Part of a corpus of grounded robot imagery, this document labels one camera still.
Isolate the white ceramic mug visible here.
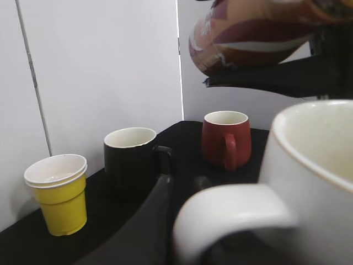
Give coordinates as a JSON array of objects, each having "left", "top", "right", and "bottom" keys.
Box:
[{"left": 173, "top": 99, "right": 352, "bottom": 264}]

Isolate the orange nescafe coffee bottle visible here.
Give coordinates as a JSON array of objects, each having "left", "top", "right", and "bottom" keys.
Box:
[{"left": 188, "top": 0, "right": 352, "bottom": 76}]

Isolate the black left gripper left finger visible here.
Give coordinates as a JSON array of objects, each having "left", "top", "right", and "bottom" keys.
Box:
[{"left": 76, "top": 174, "right": 174, "bottom": 264}]

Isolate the yellow paper cup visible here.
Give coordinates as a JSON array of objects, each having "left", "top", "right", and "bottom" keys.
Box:
[{"left": 24, "top": 154, "right": 87, "bottom": 237}]

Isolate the black ceramic mug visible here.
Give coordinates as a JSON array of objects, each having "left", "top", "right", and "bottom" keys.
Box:
[{"left": 104, "top": 127, "right": 174, "bottom": 202}]

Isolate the red ceramic mug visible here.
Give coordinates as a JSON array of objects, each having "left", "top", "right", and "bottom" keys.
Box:
[{"left": 201, "top": 110, "right": 252, "bottom": 171}]

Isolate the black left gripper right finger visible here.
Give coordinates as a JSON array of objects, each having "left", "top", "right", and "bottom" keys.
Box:
[{"left": 193, "top": 176, "right": 212, "bottom": 191}]

